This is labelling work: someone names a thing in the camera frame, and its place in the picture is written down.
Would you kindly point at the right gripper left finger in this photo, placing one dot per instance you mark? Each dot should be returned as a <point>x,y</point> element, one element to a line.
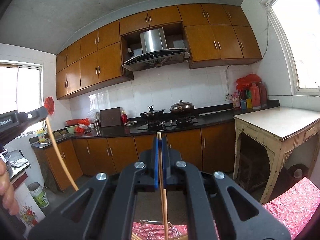
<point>104,207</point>

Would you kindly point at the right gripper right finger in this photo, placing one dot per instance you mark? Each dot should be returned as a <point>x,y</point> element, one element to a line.
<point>217,207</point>

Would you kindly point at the wooden chopstick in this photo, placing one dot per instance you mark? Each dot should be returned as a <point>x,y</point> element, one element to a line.
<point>162,189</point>
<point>57,151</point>

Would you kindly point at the brown lower kitchen cabinets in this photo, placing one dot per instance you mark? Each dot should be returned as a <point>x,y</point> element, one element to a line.
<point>209,148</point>

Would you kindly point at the brown kitchen cabinets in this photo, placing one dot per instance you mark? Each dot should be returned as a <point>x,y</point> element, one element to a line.
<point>209,148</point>
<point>203,35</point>

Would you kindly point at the brown upper kitchen cabinets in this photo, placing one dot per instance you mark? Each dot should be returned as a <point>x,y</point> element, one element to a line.
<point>203,35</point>

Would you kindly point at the person's left hand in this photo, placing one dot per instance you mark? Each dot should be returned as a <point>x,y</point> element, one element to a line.
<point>7,191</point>

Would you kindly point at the yellow dish soap bottle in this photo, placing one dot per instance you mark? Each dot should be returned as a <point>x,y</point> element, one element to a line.
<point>41,135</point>

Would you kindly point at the white floral appliance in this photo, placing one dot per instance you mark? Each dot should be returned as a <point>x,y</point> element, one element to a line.
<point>30,213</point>

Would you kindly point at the red floral tablecloth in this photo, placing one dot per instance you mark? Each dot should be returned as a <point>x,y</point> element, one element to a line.
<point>296,207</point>

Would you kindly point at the white green bucket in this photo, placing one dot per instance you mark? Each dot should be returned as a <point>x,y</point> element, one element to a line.
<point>38,194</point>

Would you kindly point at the red basin and bags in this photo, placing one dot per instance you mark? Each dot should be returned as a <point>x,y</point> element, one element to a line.
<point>77,125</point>

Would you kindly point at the dark cutting board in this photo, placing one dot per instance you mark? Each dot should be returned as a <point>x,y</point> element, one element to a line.
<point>110,117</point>

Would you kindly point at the small red bottle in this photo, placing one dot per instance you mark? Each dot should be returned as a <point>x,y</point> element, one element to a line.
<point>123,117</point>

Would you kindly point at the cream wooden side table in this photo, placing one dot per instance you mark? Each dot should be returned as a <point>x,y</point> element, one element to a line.
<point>280,130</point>

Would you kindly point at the dark pot with lid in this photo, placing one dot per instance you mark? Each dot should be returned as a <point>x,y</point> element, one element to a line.
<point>182,107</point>

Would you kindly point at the red bottles and condiments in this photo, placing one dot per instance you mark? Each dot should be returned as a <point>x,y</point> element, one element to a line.
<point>250,93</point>

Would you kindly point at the steel range hood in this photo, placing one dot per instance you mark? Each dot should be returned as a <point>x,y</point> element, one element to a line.
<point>154,48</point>

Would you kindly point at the red plastic bag on wall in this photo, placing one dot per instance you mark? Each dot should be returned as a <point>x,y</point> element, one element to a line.
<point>49,105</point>

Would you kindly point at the steel wire utensil holder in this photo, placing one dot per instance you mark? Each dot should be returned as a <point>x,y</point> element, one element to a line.
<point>149,229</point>

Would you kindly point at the black wok with handle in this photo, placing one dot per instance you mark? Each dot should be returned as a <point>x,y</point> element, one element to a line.
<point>152,114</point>

